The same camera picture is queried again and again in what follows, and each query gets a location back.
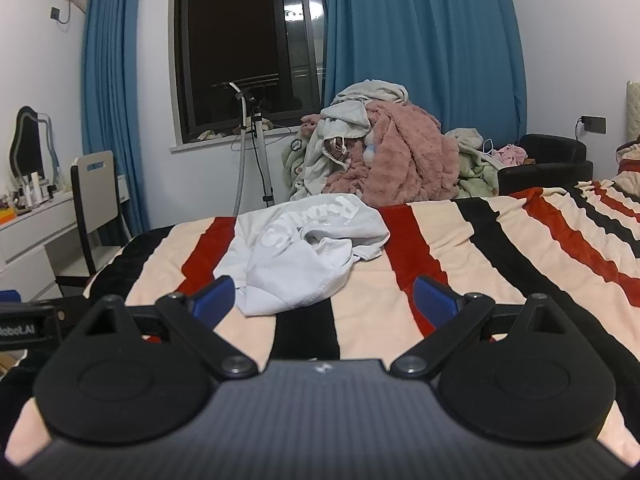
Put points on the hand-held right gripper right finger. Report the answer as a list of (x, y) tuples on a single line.
[(434, 298)]

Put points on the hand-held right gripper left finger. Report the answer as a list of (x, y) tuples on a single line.
[(216, 296)]

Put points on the light blue t-shirt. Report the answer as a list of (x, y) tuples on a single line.
[(300, 260)]

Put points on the red black cream striped blanket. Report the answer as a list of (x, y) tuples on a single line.
[(365, 305)]

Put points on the white desk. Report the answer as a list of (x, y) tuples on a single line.
[(35, 240)]

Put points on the pale green blanket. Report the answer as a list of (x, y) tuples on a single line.
[(472, 170)]

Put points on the pink fluffy blanket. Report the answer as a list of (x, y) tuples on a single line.
[(410, 160)]

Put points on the cosmetic bottles group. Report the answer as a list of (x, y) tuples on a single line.
[(35, 187)]

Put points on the grey black chair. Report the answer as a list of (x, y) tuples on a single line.
[(97, 195)]

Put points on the green flower-print blanket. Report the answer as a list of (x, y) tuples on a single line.
[(292, 160)]

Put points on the pink garment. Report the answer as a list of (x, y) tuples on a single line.
[(510, 155)]

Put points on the black bag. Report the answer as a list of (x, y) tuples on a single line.
[(550, 160)]

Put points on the wavy-edged mirror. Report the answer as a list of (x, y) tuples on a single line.
[(30, 145)]

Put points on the blue curtain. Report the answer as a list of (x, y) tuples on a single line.
[(107, 85), (425, 35)]

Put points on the dark window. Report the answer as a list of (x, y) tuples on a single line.
[(240, 35)]

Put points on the cream quilted headboard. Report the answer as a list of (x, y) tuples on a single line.
[(633, 110)]

